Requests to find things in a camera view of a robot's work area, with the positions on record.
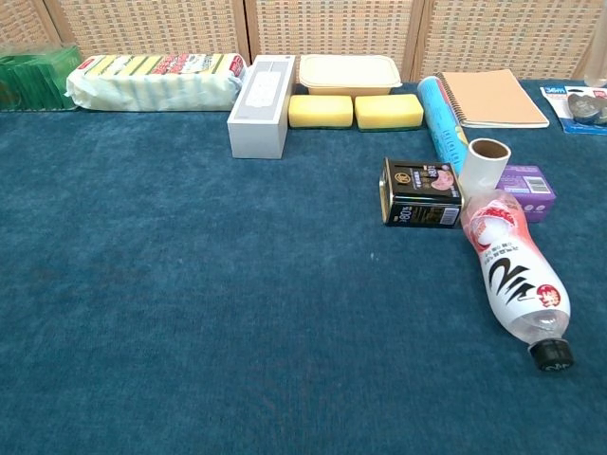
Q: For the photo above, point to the white power strip box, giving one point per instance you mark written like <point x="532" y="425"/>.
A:
<point x="258" y="123"/>

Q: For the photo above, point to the yellow sponge block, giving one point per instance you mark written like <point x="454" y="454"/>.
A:
<point x="320" y="111"/>
<point x="389" y="111"/>

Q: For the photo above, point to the black tin can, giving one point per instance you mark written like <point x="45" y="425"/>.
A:
<point x="422" y="208"/>

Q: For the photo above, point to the blue table cloth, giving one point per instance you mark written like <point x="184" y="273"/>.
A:
<point x="189" y="284"/>

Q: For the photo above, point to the beige lidded plastic container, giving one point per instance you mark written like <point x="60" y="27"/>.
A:
<point x="348" y="73"/>

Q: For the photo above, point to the blue wrap roll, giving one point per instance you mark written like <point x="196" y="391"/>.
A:
<point x="441" y="118"/>

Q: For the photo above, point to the white paper roll cardboard core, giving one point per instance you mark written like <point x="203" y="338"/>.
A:
<point x="479" y="173"/>

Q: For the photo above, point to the woven folding screen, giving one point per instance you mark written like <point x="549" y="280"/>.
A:
<point x="332" y="28"/>

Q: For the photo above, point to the yellow sponge multipack bag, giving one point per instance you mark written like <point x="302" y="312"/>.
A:
<point x="152" y="85"/>

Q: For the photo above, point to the white pink drink bottle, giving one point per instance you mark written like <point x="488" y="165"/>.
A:
<point x="512" y="279"/>

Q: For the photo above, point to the kraft spiral notebook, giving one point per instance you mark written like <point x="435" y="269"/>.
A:
<point x="488" y="97"/>

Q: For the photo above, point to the purple cardboard box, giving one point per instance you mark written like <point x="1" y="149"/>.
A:
<point x="533" y="189"/>

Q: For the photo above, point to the green packet stack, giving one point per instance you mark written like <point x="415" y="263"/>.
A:
<point x="33" y="80"/>

